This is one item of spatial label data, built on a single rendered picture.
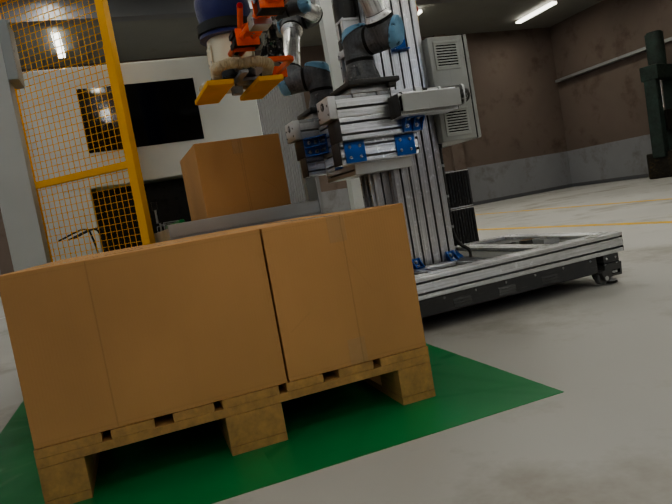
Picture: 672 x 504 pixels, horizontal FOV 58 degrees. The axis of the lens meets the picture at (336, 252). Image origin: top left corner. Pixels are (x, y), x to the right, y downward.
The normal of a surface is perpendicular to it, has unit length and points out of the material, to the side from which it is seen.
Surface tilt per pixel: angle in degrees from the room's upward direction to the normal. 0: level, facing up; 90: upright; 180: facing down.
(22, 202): 90
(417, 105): 90
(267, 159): 90
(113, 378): 90
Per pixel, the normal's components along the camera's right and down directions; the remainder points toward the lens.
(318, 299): 0.32, 0.02
